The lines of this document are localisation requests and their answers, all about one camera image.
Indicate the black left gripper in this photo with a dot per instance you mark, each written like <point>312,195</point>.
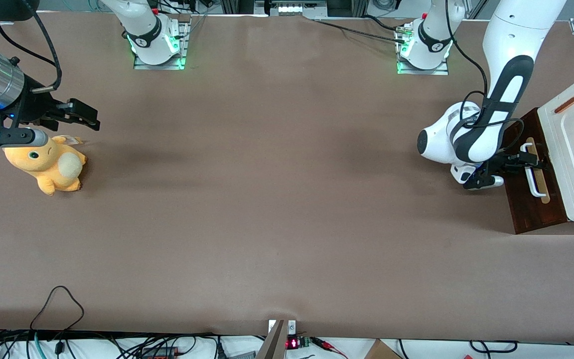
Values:
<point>507,161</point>

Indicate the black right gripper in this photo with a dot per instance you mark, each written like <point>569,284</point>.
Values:
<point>34,105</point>

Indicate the dark brown wooden drawer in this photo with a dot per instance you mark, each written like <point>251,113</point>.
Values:
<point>521,209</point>

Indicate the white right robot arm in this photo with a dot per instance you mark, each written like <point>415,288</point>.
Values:
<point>140,20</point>

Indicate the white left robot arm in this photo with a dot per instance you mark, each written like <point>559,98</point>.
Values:
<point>506,40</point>

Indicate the white plush toy tag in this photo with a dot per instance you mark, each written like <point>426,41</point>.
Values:
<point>73,140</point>

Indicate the orange plush toy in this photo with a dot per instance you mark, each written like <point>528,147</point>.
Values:
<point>53,169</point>

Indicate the orange bar on cabinet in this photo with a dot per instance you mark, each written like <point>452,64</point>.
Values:
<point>572,101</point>

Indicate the brown cardboard piece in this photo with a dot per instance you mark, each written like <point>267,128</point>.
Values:
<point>381,350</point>

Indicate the white light strip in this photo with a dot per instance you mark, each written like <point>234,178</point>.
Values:
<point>299,8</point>

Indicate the black orange power device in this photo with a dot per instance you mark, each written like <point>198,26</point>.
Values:
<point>160,353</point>

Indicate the red alligator clip leads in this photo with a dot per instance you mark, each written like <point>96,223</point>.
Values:
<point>329,347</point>

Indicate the red LED display board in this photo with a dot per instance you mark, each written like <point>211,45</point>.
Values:
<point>294,343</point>

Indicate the dark left wrist camera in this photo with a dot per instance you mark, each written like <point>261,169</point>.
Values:
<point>486,182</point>

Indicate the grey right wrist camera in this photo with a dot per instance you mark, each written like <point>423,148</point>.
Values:
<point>13,137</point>

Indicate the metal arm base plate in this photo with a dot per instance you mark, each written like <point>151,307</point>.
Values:
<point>424,71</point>
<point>185,45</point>

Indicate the small metal bracket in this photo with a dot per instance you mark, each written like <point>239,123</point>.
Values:
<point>292,326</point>

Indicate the grey camera mount bar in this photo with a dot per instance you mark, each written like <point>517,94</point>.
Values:
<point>273,344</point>

